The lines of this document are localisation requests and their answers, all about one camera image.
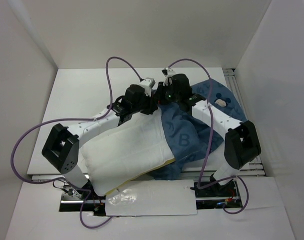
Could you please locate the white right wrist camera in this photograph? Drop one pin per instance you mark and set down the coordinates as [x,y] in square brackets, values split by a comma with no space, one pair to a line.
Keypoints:
[168,74]

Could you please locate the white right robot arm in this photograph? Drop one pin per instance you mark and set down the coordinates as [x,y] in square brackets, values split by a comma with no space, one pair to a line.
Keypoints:
[239,138]

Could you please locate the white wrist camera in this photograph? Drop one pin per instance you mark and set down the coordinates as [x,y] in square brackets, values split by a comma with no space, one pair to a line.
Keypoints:
[147,84]
[168,74]

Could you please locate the blue printed pillowcase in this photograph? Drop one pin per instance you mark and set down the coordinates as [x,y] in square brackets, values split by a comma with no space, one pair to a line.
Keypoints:
[188,137]

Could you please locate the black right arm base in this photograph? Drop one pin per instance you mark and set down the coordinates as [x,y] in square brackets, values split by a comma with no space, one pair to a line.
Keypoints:
[211,198]

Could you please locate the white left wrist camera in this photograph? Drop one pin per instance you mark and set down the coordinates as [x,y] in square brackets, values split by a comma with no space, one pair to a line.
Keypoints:
[147,84]

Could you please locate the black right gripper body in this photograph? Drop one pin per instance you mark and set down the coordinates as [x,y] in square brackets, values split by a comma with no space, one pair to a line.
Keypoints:
[166,95]

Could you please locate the white glossy cover sheet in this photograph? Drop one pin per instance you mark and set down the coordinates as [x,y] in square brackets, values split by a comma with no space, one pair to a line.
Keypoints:
[152,198]

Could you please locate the aluminium front rail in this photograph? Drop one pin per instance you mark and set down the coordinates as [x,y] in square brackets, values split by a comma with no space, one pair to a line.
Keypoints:
[191,175]

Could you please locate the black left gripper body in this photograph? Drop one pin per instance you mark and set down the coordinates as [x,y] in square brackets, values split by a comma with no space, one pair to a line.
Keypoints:
[144,106]

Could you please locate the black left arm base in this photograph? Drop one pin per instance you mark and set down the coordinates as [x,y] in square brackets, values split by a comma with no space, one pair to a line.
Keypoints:
[71,200]

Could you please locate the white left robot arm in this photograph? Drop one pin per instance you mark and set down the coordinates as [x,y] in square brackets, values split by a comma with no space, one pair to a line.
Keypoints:
[62,146]

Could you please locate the white pillow yellow underside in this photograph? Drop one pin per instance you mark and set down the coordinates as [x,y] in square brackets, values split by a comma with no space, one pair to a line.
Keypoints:
[124,153]

